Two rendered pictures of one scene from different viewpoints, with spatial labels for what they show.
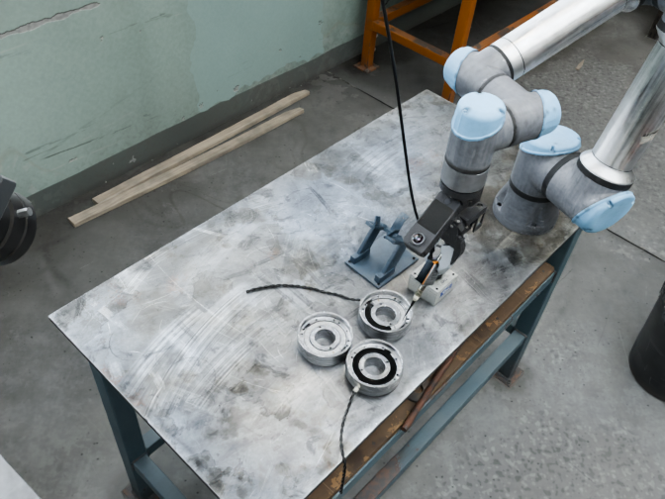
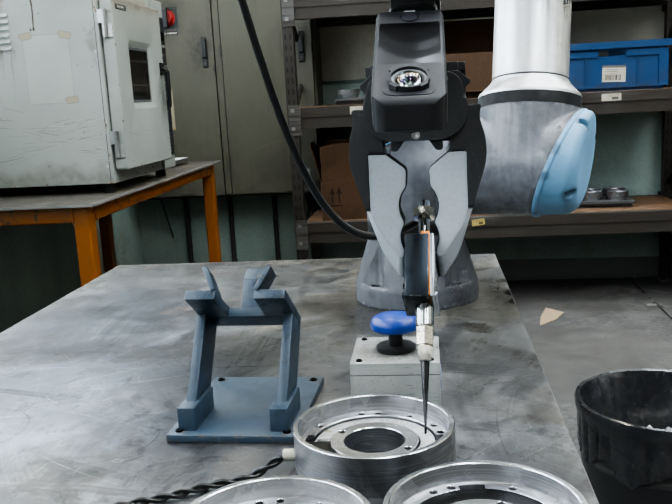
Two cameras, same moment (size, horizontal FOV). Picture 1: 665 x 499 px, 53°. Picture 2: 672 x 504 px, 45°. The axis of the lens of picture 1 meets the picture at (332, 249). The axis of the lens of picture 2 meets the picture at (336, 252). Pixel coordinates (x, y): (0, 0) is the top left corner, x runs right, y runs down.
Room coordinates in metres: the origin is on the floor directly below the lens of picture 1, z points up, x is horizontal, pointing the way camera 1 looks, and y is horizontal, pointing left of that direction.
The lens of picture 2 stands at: (0.40, 0.17, 1.05)
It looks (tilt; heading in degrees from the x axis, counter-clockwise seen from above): 11 degrees down; 328
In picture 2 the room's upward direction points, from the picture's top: 3 degrees counter-clockwise
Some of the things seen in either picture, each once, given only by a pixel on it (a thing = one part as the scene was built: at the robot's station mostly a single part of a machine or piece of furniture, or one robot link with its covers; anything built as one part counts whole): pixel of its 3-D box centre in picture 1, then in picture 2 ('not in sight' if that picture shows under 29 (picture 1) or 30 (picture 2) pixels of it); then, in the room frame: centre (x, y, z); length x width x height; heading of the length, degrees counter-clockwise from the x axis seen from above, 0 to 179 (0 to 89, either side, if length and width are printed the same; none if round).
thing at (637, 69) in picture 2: not in sight; (603, 67); (3.06, -3.08, 1.11); 0.52 x 0.38 x 0.22; 51
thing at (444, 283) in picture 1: (433, 279); (397, 370); (0.92, -0.22, 0.82); 0.08 x 0.07 x 0.05; 141
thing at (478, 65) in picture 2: not in sight; (463, 58); (3.47, -2.56, 1.19); 0.52 x 0.42 x 0.38; 51
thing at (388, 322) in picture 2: not in sight; (395, 343); (0.92, -0.21, 0.85); 0.04 x 0.04 x 0.05
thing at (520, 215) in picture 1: (529, 197); (415, 256); (1.19, -0.44, 0.85); 0.15 x 0.15 x 0.10
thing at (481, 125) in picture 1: (476, 132); not in sight; (0.88, -0.21, 1.23); 0.09 x 0.08 x 0.11; 123
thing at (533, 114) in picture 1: (517, 113); not in sight; (0.94, -0.28, 1.23); 0.11 x 0.11 x 0.08; 33
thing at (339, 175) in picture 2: not in sight; (360, 177); (3.79, -2.15, 0.64); 0.49 x 0.40 x 0.37; 56
